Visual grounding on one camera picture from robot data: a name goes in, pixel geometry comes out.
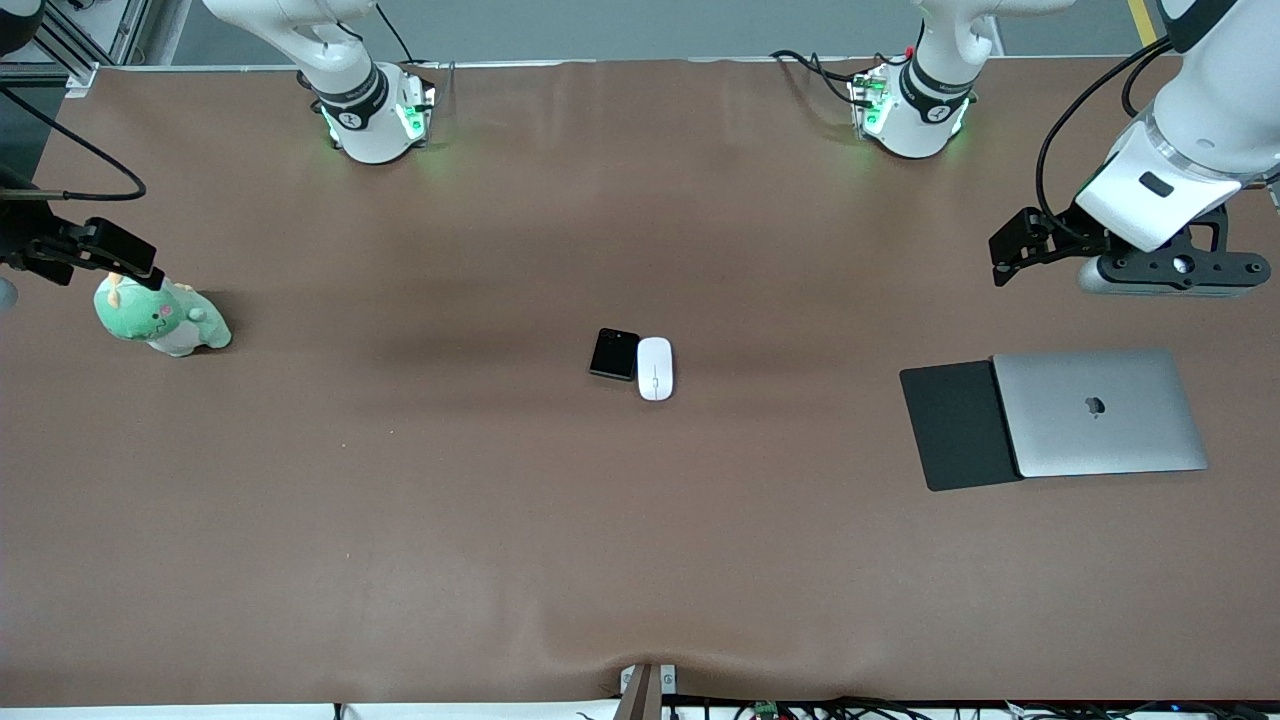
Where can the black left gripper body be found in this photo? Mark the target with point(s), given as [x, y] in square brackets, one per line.
[1062, 236]

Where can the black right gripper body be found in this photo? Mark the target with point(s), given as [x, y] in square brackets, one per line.
[22, 236]

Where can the white computer mouse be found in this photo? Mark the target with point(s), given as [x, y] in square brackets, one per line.
[655, 370]

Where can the black phone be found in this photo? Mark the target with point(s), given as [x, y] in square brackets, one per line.
[613, 354]

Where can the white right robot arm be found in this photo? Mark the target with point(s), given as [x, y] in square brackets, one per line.
[300, 25]

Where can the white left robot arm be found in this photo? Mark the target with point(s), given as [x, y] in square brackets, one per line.
[1215, 110]

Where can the black mouse pad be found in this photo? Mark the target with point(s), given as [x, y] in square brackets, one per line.
[950, 430]

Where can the green dinosaur plush toy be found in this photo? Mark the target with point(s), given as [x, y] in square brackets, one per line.
[160, 320]

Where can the silver laptop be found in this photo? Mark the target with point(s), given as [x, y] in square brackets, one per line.
[1130, 440]

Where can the brown table cover mat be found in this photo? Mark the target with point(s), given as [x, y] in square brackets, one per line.
[640, 550]

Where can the aluminium frame struts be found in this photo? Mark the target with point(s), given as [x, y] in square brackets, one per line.
[120, 30]

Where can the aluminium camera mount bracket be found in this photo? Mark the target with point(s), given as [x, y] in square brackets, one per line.
[640, 690]

